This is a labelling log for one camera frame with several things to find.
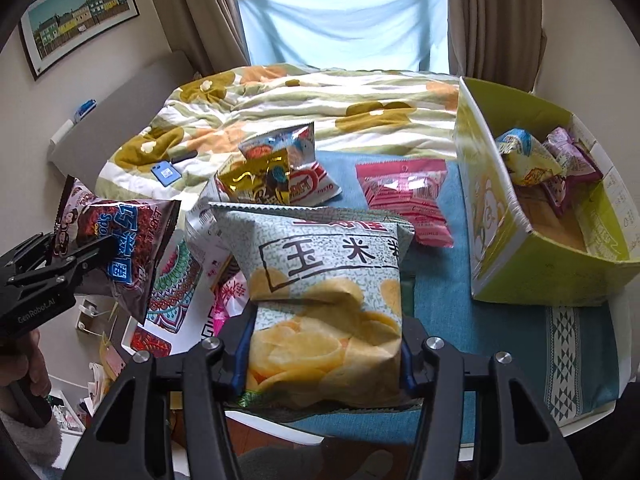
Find gold snack packet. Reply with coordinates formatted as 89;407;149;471
215;149;293;207

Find light blue window cloth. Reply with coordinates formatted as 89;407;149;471
235;0;449;72

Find dark brown snack packet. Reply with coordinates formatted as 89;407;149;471
57;175;182;325

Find grey headboard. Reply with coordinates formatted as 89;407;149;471
47;50;211;196

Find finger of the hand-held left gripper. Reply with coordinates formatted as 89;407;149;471
0;232;61;268
47;235;120;286

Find white blue cartoon snack packet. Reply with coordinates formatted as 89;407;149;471
237;121;344;207

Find blue tablecloth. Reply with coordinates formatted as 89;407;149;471
290;150;632;447

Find purple pink snack packet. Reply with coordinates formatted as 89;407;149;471
542;127;603;182

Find pink white snack packet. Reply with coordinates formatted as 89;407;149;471
212;277;252;337

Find framed houses picture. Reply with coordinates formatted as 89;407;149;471
19;0;141;81

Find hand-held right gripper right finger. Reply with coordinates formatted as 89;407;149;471
397;315;576;480

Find person's left hand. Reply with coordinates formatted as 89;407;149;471
0;329;52;403

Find pale green corn chip bag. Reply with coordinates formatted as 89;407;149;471
207;202;416;411

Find beige curtain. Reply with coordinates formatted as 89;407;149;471
445;0;547;94
172;0;251;79

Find white patterned snack bag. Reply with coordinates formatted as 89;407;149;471
120;240;223;361

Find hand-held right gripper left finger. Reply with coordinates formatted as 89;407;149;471
82;305;261;480

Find green cardboard box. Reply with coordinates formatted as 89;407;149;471
452;76;640;307

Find small pink snack packet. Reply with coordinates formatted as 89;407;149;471
540;177;577;217

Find blue phone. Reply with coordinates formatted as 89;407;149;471
151;162;182;187

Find pink red snack packet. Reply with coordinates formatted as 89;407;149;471
355;159;455;249

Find floral striped blanket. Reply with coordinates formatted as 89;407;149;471
97;64;461;202

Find white printed snack packet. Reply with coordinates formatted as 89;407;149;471
184;175;251;281

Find yellow blue snack packet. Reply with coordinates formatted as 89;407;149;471
496;129;565;187

